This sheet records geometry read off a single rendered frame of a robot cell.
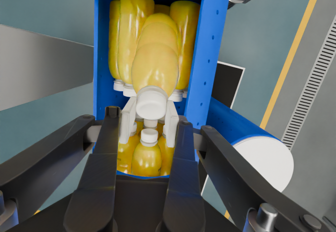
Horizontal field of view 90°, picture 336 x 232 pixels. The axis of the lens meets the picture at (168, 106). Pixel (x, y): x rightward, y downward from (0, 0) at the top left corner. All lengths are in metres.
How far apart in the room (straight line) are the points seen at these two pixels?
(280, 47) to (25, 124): 2.41
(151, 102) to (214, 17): 0.21
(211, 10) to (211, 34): 0.04
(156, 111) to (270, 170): 0.57
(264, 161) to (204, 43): 0.48
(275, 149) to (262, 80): 1.20
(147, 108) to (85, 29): 1.47
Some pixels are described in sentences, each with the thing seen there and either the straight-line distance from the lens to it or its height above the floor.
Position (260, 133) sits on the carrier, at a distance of 0.65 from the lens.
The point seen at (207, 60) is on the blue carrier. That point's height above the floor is 1.20.
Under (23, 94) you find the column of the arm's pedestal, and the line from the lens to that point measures 0.91.
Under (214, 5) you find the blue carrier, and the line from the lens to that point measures 0.34.
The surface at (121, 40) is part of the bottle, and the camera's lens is 0.39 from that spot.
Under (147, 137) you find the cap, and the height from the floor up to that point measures 1.18.
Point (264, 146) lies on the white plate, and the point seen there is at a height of 1.04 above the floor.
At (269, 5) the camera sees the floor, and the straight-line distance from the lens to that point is 1.85.
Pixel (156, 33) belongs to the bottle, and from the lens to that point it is 0.29.
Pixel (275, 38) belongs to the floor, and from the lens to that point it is 1.85.
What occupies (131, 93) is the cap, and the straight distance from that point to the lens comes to 0.40.
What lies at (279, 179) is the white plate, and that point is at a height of 1.04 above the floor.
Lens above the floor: 1.52
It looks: 75 degrees down
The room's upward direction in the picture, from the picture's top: 166 degrees clockwise
